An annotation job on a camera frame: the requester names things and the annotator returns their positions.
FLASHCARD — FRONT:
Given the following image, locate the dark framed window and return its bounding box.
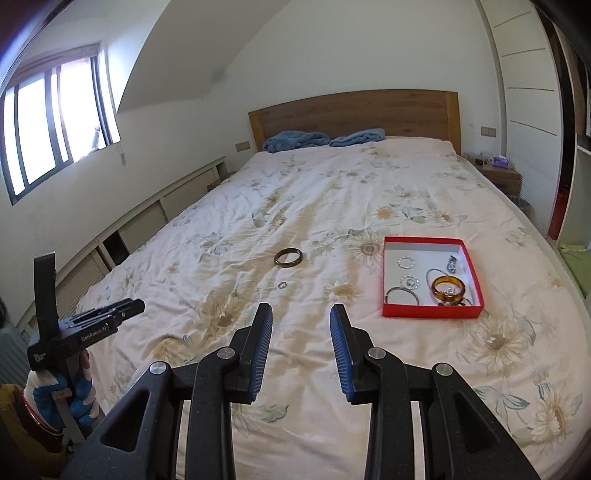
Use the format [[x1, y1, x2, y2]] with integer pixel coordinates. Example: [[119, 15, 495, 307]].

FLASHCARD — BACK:
[[0, 44, 122, 206]]

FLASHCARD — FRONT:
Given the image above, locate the amber bangle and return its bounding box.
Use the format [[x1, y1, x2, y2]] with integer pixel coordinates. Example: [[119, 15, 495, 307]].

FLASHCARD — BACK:
[[431, 276, 467, 303]]

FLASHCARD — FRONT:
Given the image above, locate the wooden bed headboard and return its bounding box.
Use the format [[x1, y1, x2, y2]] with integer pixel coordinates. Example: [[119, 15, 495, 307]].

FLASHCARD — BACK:
[[248, 90, 461, 155]]

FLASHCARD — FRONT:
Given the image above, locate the low white louvered cabinet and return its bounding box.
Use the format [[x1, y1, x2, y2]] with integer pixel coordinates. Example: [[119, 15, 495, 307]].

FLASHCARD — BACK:
[[18, 154, 229, 333]]

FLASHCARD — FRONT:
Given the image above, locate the green cloth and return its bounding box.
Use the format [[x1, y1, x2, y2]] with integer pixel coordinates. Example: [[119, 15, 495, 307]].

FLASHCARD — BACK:
[[558, 244, 591, 296]]

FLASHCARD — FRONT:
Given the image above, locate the person's left forearm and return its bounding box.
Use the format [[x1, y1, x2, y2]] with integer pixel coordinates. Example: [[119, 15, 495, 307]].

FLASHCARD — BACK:
[[0, 383, 75, 480]]

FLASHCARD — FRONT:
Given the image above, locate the large silver bangle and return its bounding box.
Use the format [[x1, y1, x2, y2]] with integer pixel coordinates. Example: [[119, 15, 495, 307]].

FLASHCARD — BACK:
[[386, 286, 422, 305]]

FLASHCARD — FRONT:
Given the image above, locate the blue folded blanket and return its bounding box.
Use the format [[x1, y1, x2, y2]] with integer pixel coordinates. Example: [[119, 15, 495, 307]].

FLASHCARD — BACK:
[[329, 128, 386, 148], [263, 130, 330, 153]]

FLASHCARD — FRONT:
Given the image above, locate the wooden nightstand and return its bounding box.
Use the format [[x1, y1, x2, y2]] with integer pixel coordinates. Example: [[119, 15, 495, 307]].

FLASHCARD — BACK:
[[475, 161, 522, 195]]

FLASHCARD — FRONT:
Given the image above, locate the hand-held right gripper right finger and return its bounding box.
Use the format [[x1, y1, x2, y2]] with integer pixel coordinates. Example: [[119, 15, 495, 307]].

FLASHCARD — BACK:
[[329, 304, 541, 480]]

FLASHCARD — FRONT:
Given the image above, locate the silver chain necklace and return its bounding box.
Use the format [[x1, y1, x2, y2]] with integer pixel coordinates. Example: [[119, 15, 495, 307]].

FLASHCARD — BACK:
[[426, 268, 476, 308]]

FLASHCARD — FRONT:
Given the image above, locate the floral bedspread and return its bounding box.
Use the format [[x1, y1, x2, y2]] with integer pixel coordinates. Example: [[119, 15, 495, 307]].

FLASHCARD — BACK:
[[74, 136, 591, 480]]

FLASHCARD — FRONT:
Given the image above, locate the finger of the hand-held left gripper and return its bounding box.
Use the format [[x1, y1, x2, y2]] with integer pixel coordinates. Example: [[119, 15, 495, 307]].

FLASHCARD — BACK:
[[33, 251, 60, 342], [65, 298, 147, 330]]

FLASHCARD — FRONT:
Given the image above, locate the person's left hand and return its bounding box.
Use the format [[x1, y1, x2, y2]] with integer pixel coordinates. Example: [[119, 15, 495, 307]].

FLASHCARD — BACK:
[[25, 351, 100, 432]]

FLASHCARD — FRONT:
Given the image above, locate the dark brown bangle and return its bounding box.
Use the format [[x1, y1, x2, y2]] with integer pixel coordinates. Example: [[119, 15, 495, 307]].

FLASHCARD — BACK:
[[274, 248, 304, 267]]

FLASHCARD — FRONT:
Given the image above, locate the white wardrobe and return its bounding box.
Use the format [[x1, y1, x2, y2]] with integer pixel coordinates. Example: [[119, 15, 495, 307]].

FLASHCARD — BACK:
[[478, 0, 578, 241]]

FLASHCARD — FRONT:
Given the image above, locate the red jewelry box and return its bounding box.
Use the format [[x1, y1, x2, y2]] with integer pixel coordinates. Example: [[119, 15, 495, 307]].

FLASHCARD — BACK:
[[382, 236, 485, 319]]

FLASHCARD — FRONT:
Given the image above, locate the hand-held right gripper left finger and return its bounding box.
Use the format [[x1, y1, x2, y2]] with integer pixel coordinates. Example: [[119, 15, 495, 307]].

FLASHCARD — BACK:
[[60, 302, 274, 480]]

